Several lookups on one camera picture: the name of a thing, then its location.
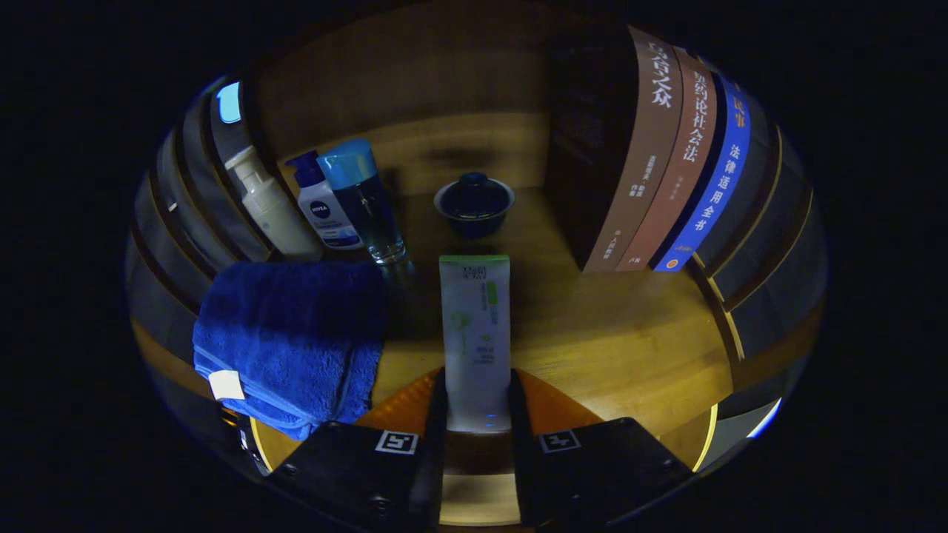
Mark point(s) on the dark blue lidded teacup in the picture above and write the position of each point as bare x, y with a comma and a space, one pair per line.
474, 203

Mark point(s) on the blue towel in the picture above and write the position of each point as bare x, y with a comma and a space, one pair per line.
289, 333

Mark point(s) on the clear blue bottle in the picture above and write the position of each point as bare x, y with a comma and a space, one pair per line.
363, 196

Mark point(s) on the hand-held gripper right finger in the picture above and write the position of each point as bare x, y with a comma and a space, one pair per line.
517, 444

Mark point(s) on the blue book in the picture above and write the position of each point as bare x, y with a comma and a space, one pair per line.
715, 192

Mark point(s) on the white bottle blue pump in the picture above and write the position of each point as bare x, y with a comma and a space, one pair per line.
326, 211

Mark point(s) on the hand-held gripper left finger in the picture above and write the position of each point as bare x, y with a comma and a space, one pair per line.
438, 414

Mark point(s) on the reddish brown book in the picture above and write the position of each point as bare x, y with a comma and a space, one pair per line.
685, 163

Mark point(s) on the white green tube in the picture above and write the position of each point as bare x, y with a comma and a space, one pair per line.
475, 333

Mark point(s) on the wooden countertop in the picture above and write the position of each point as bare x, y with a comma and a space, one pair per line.
607, 348

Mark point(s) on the wooden cabinet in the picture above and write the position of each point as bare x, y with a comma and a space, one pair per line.
415, 81

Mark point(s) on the dark brown book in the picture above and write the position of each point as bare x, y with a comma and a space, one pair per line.
644, 148

